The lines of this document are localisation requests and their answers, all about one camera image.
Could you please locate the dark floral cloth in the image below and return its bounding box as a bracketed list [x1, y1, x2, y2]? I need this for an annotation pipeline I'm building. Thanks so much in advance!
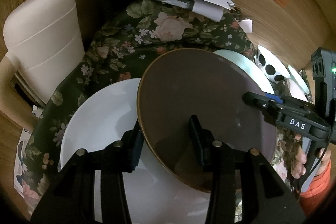
[22, 0, 310, 217]

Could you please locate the right hand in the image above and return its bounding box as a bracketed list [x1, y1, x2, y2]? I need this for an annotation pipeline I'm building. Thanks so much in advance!
[290, 133, 332, 177]

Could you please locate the large white plate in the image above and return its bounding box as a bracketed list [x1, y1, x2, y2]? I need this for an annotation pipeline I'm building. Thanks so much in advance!
[60, 79, 210, 223]

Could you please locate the pale green plate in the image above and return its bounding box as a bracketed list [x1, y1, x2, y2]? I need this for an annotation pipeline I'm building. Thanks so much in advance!
[214, 50, 275, 98]

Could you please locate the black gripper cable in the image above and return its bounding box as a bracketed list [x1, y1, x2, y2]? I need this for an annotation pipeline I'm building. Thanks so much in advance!
[291, 134, 332, 196]

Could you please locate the orange right sleeve forearm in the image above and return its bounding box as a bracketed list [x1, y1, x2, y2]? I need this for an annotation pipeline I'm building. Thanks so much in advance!
[299, 160, 331, 215]

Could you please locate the dark brown round plate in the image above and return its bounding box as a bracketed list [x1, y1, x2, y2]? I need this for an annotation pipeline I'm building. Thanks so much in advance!
[137, 49, 277, 192]

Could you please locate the white bowl with black dots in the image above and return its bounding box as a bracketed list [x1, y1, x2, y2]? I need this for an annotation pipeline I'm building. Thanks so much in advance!
[255, 46, 290, 84]

